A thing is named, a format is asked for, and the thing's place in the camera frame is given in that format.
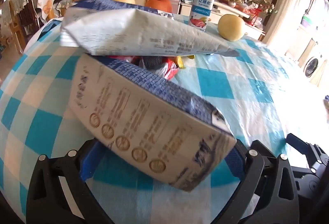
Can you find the blue white milk carton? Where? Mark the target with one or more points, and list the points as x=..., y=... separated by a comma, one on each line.
x=144, y=123

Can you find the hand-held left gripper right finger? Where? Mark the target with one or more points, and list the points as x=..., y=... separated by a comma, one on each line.
x=235, y=164

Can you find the blue checkered tablecloth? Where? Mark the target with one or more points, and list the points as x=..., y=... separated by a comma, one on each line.
x=231, y=90

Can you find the red apple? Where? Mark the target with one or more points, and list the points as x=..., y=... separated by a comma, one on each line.
x=158, y=4

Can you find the artificial flower arrangement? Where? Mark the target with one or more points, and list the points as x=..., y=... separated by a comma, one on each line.
x=254, y=0

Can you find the cream curtain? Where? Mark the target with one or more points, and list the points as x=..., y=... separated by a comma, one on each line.
x=287, y=3

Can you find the pink storage box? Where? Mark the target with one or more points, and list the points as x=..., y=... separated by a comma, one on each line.
x=176, y=5

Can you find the yellow snack packet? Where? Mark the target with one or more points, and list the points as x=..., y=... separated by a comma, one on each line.
x=181, y=62

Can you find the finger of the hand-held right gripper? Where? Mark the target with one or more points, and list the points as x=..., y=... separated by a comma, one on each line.
x=316, y=154
x=313, y=188

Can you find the white washing machine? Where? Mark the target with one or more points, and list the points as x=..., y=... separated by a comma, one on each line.
x=312, y=64

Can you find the small yellow pear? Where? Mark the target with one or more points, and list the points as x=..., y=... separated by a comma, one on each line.
x=231, y=27

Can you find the white yogurt bottle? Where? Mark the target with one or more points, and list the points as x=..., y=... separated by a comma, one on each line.
x=201, y=5

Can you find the red snack wrapper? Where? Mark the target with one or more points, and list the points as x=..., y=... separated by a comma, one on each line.
x=171, y=71

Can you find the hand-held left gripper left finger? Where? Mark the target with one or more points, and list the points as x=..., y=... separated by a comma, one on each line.
x=88, y=162

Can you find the white and blue paper bag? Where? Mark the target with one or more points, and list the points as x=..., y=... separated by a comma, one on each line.
x=133, y=31

